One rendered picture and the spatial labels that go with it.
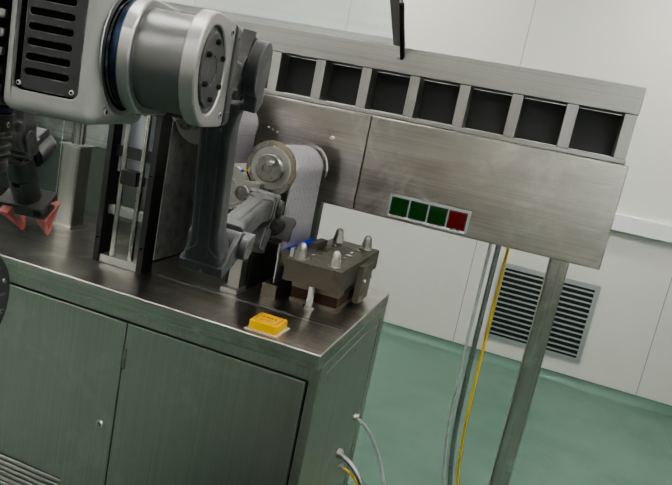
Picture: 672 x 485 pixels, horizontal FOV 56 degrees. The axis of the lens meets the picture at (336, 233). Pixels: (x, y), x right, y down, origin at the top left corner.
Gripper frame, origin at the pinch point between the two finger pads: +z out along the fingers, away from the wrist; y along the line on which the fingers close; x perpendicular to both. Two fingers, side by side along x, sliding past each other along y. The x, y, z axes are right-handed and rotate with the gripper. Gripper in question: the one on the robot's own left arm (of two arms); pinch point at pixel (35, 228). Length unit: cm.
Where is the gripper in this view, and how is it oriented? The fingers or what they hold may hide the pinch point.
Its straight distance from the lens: 157.7
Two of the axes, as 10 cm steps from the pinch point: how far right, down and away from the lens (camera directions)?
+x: -1.7, 6.3, -7.6
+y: -9.8, -2.0, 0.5
